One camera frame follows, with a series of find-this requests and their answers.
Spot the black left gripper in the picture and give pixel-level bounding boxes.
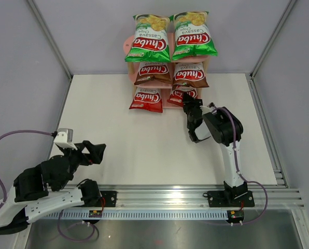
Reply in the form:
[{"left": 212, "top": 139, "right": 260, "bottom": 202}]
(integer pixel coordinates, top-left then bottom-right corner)
[{"left": 57, "top": 140, "right": 106, "bottom": 190}]

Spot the red Chuba chips bag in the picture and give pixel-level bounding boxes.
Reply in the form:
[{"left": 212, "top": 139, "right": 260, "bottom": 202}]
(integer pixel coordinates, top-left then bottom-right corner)
[
  {"left": 167, "top": 87, "right": 198, "bottom": 107},
  {"left": 129, "top": 87, "right": 163, "bottom": 113}
]

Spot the brown Chuba barbeque chips bag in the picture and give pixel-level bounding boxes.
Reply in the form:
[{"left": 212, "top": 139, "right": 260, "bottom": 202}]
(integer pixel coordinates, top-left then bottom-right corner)
[{"left": 172, "top": 62, "right": 209, "bottom": 89}]

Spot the green Chuba chips bag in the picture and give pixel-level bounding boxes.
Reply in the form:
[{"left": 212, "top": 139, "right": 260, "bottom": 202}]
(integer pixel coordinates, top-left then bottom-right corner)
[
  {"left": 170, "top": 11, "right": 218, "bottom": 61},
  {"left": 125, "top": 14, "right": 171, "bottom": 63}
]

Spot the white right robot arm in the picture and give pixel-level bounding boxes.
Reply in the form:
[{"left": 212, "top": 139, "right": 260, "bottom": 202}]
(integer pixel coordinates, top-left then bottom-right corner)
[{"left": 182, "top": 93, "right": 249, "bottom": 209}]

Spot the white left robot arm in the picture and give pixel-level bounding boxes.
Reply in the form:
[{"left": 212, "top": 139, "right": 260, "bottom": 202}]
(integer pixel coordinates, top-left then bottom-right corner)
[{"left": 0, "top": 141, "right": 106, "bottom": 235}]

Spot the pink three-tier wooden shelf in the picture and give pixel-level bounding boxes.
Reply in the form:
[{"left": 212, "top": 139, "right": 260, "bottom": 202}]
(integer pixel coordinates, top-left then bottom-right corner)
[{"left": 123, "top": 33, "right": 210, "bottom": 109}]

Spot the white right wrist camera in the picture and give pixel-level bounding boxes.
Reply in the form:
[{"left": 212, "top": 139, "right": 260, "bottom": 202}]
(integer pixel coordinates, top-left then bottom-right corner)
[{"left": 200, "top": 102, "right": 217, "bottom": 115}]

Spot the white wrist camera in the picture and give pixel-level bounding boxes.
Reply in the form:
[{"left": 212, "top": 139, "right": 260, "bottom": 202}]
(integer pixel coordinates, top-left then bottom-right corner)
[
  {"left": 53, "top": 128, "right": 77, "bottom": 150},
  {"left": 200, "top": 102, "right": 217, "bottom": 115}
]

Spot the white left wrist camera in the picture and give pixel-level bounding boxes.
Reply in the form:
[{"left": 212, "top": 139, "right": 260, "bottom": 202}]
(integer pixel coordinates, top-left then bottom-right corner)
[{"left": 53, "top": 128, "right": 77, "bottom": 150}]

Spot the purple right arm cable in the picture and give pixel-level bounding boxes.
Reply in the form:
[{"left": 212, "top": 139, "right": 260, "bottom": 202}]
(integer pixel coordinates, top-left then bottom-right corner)
[{"left": 211, "top": 103, "right": 269, "bottom": 225}]

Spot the aluminium mounting rail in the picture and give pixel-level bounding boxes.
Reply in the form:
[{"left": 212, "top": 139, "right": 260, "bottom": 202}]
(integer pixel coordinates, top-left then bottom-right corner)
[{"left": 53, "top": 183, "right": 306, "bottom": 211}]

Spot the white slotted cable duct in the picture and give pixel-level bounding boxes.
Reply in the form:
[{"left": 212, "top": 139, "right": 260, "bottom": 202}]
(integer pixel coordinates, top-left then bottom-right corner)
[{"left": 46, "top": 209, "right": 243, "bottom": 220}]

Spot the right aluminium frame post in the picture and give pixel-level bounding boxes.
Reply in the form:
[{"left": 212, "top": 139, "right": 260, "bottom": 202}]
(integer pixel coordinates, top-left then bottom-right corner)
[{"left": 249, "top": 0, "right": 300, "bottom": 78}]

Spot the aluminium frame post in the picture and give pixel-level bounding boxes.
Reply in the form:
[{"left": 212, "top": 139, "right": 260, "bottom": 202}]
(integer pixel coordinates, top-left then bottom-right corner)
[
  {"left": 26, "top": 0, "right": 73, "bottom": 82},
  {"left": 249, "top": 0, "right": 300, "bottom": 78}
]

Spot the left aluminium frame post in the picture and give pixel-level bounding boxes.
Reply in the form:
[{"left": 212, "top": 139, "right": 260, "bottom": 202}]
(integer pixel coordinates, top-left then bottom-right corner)
[{"left": 26, "top": 0, "right": 73, "bottom": 82}]

